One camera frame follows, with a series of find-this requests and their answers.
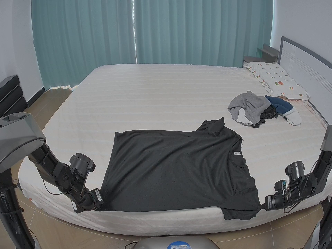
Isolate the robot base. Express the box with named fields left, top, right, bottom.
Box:
left=132, top=237, right=221, bottom=249

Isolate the black T-shirt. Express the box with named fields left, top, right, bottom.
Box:
left=100, top=117, right=261, bottom=220

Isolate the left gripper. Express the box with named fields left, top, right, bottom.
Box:
left=78, top=188, right=105, bottom=213

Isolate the pile of clothes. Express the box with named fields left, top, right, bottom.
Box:
left=228, top=90, right=302, bottom=128

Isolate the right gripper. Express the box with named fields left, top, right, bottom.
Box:
left=265, top=193, right=286, bottom=211

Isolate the black chest of drawers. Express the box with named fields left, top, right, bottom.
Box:
left=0, top=75, right=26, bottom=119

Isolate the grey bedside table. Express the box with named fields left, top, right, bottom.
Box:
left=243, top=44, right=278, bottom=64

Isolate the white printed pillow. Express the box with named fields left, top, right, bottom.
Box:
left=242, top=61, right=310, bottom=100

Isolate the bed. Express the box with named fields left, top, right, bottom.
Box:
left=18, top=36, right=332, bottom=237

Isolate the blue-green curtain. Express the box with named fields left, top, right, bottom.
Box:
left=133, top=0, right=274, bottom=68
left=31, top=0, right=137, bottom=90

